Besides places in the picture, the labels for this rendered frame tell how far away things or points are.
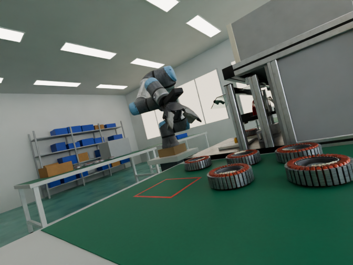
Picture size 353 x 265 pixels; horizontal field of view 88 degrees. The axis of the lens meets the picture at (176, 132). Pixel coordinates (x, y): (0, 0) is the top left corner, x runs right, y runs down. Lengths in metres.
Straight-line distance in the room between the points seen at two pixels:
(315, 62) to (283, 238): 0.58
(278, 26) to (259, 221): 0.74
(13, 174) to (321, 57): 7.02
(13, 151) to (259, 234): 7.00
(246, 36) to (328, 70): 0.35
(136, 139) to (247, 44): 8.28
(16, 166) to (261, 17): 6.88
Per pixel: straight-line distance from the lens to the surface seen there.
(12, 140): 7.16
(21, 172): 7.10
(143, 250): 0.33
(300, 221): 0.32
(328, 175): 0.42
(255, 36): 0.91
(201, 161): 0.71
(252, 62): 0.78
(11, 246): 0.62
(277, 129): 1.18
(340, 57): 0.76
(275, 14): 0.92
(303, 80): 0.75
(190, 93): 6.74
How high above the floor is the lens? 0.91
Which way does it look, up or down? level
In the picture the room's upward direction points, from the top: 14 degrees counter-clockwise
